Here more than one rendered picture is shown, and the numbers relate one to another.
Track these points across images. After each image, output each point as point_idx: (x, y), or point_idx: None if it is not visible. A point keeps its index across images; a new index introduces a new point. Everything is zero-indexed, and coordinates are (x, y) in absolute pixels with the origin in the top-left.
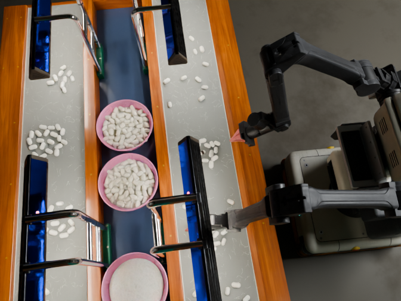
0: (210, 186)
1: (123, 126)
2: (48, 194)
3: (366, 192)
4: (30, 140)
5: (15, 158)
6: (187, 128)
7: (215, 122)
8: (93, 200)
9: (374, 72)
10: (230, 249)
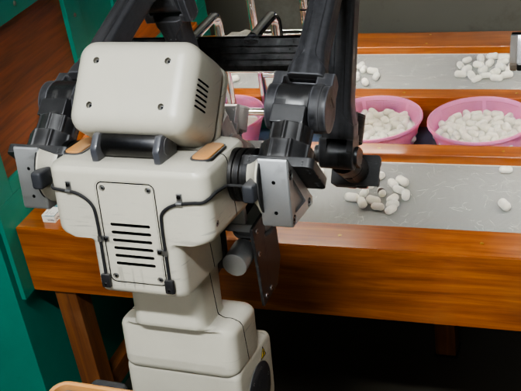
0: (312, 195)
1: (482, 128)
2: (396, 71)
3: (111, 32)
4: (492, 54)
5: (465, 44)
6: (444, 186)
7: (441, 217)
8: (360, 93)
9: (294, 98)
10: None
